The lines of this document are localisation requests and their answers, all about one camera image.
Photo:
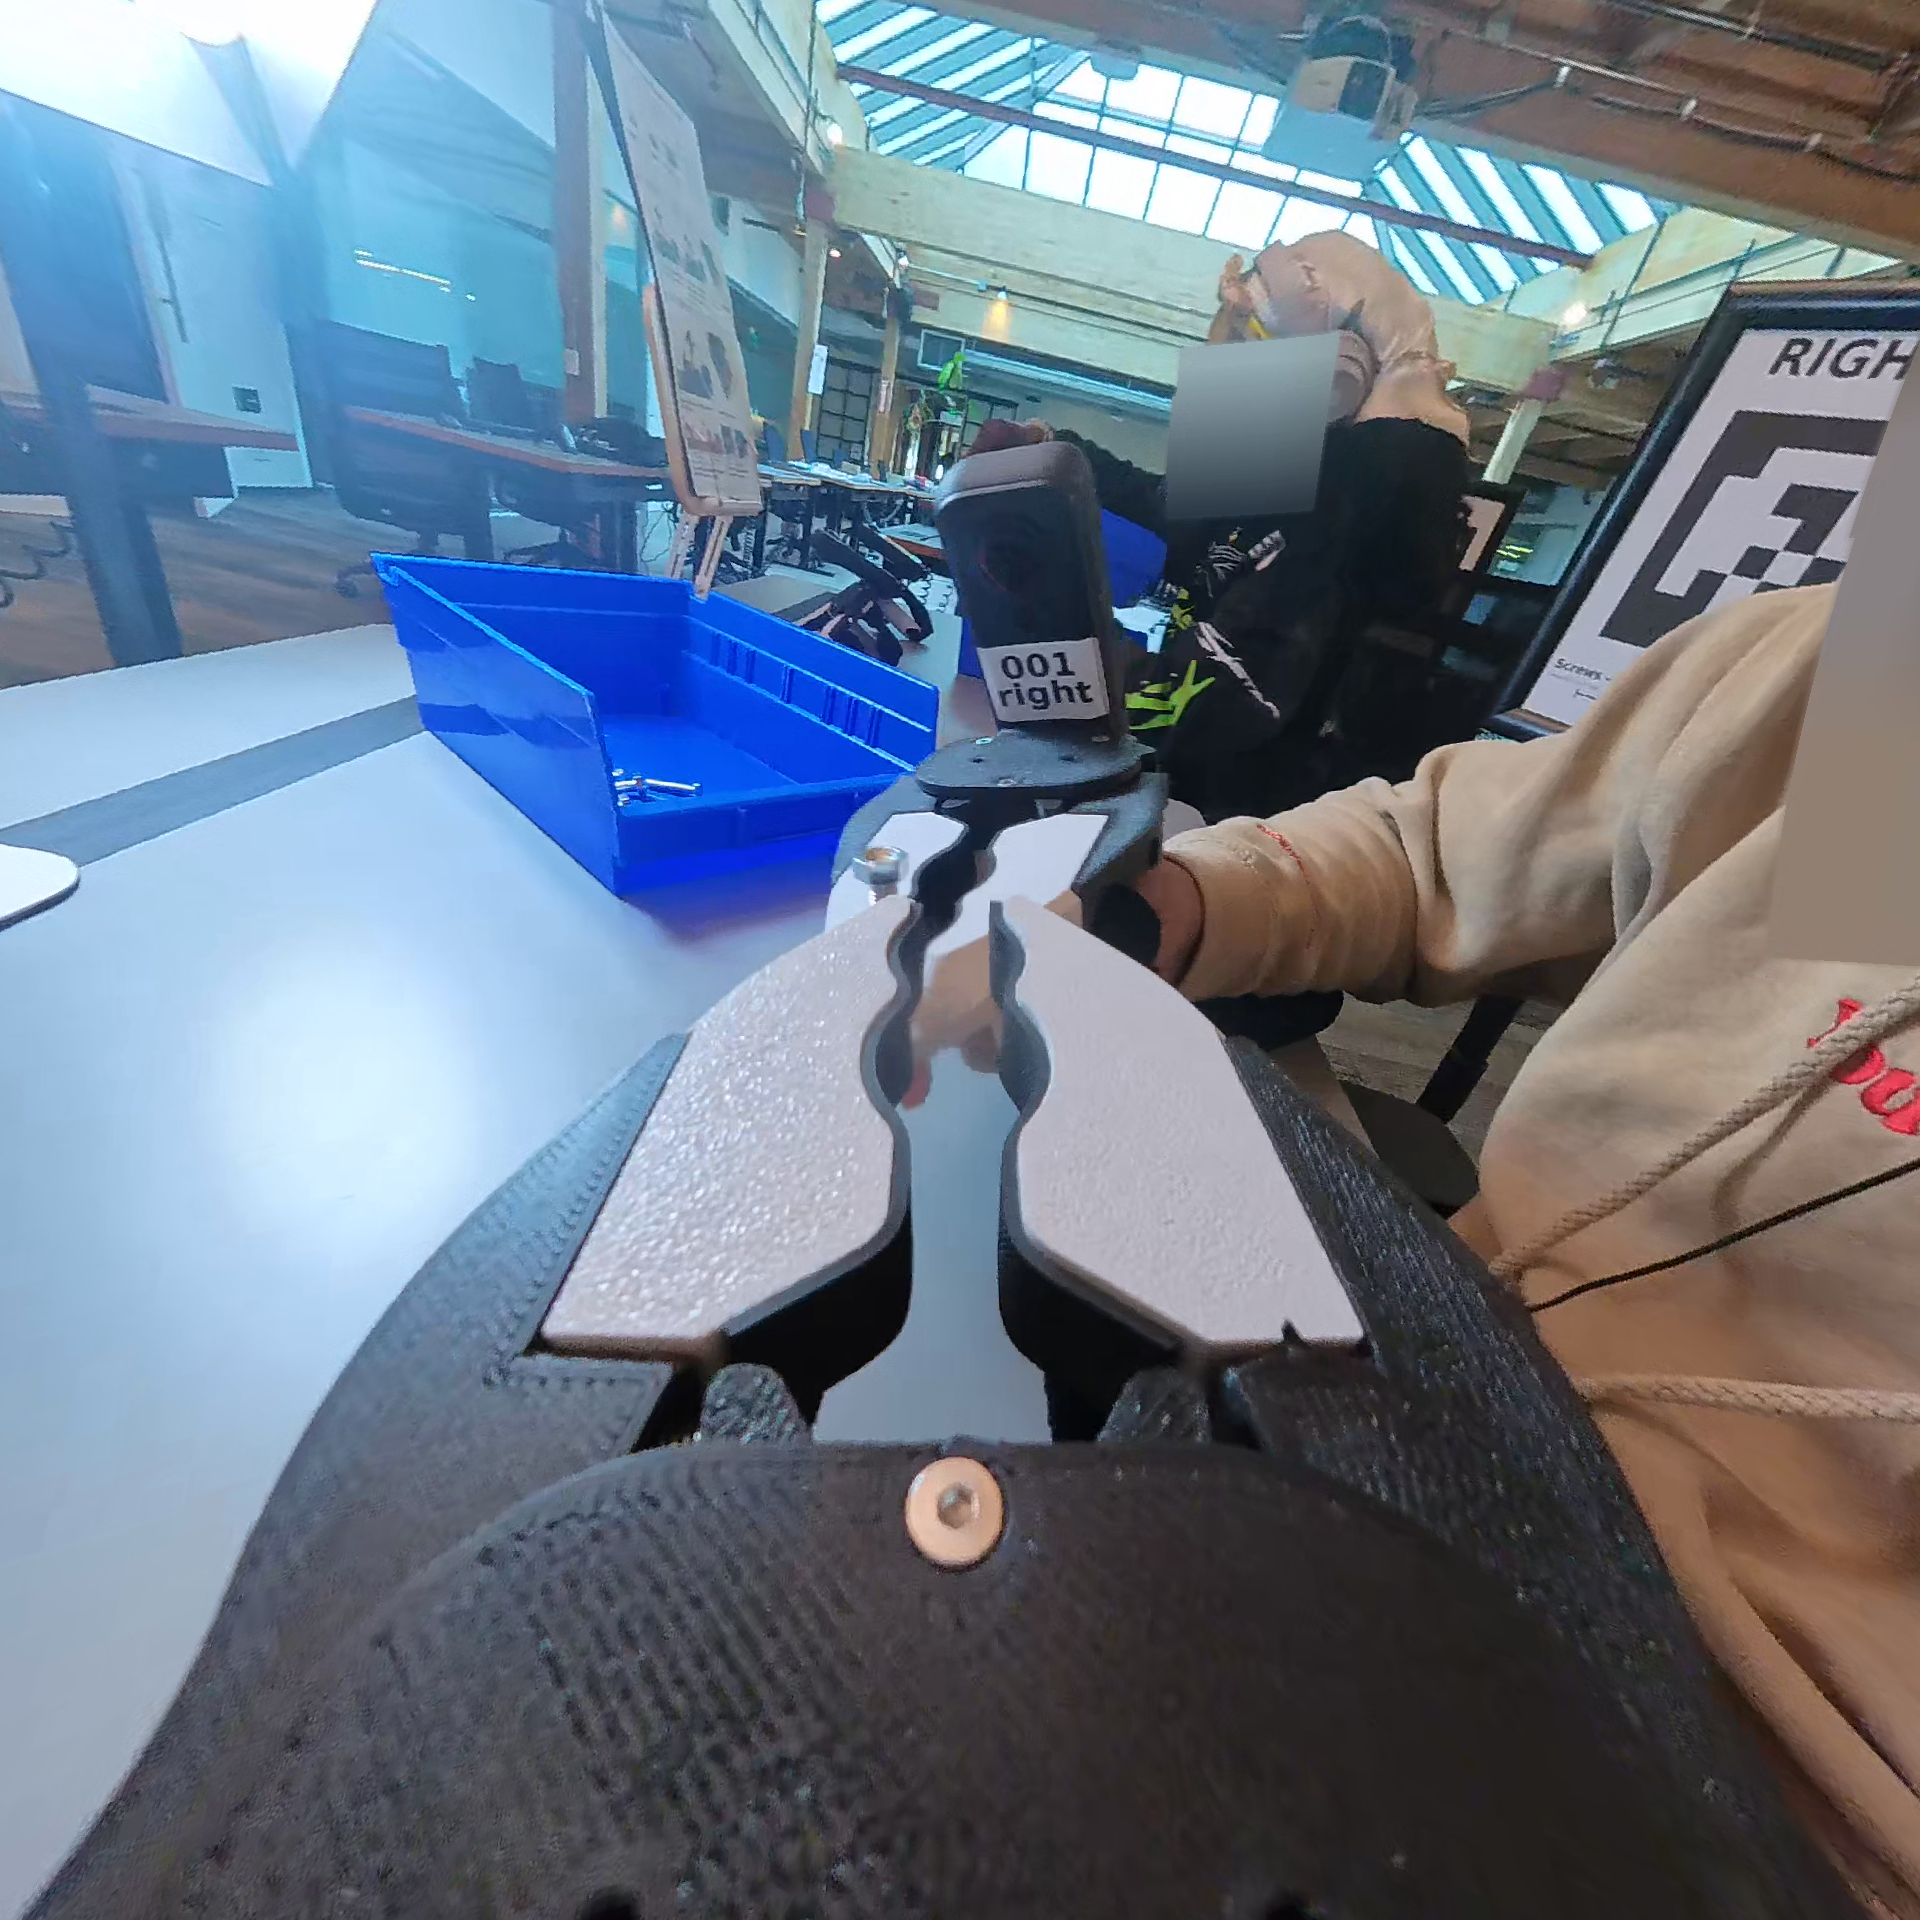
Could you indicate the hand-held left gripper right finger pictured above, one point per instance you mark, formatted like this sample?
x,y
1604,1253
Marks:
x,y
1181,1171

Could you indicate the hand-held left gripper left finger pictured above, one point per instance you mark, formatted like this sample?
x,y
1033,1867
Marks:
x,y
730,1171

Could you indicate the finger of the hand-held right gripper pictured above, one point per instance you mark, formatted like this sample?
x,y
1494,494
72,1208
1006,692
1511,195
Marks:
x,y
900,907
1044,862

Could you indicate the blue plastic bin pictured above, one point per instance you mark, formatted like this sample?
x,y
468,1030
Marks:
x,y
511,690

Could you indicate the person's right forearm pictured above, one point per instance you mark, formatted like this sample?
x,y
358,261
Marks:
x,y
1470,856

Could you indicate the person's right hand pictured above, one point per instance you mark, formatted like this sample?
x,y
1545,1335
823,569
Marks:
x,y
960,1014

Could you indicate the black office chair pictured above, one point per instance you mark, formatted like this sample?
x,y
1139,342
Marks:
x,y
1411,1110

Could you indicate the wooden poster stand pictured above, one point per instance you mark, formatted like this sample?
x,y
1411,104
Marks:
x,y
696,301

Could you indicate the person's torso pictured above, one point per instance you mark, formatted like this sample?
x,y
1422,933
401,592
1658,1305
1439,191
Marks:
x,y
1770,1440

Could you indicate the black framed sign board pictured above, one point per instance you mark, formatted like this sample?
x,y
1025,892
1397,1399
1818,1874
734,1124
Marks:
x,y
1740,511

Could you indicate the white document stand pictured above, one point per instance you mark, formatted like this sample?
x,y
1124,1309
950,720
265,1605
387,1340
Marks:
x,y
30,886

